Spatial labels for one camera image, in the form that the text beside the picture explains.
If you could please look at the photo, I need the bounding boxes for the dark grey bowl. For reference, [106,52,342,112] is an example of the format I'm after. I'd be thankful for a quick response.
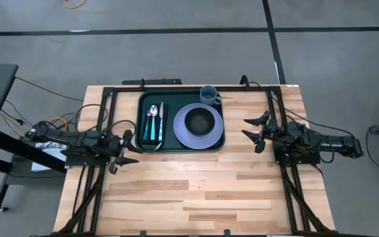
[184,107,216,137]

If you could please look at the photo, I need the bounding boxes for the teal-handled spoon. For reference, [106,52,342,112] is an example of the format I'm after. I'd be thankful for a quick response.
[149,104,159,142]

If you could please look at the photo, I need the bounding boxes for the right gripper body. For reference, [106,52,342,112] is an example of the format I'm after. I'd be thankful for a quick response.
[255,111,279,154]

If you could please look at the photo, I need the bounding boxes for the black power strip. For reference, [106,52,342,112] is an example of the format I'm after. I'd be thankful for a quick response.
[121,78,183,86]

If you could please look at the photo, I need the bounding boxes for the black cloth napkin with tag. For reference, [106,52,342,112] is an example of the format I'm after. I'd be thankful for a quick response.
[139,104,170,152]

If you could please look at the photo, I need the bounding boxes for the black aluminium table frame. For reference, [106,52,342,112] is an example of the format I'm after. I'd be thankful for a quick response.
[28,84,340,237]

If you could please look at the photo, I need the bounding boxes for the lilac plate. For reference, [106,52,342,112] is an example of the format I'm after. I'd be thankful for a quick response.
[172,102,225,151]

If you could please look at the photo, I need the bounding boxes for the grey mug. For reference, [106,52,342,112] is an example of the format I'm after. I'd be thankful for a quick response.
[199,84,223,107]

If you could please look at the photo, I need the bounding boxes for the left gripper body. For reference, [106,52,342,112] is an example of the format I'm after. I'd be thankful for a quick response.
[105,130,134,174]

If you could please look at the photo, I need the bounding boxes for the metal table knife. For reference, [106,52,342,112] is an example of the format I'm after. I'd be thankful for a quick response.
[157,101,165,143]

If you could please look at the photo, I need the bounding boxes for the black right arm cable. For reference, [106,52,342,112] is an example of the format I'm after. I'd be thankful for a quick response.
[240,74,357,139]

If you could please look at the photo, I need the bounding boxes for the dark green serving tray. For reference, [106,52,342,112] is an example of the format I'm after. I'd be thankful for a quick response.
[136,89,226,153]

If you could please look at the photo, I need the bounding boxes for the white paper sheet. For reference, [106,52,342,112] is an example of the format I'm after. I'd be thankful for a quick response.
[30,140,68,172]

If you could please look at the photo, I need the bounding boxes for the yellow floor cable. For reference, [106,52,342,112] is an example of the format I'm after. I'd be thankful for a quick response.
[63,0,88,9]

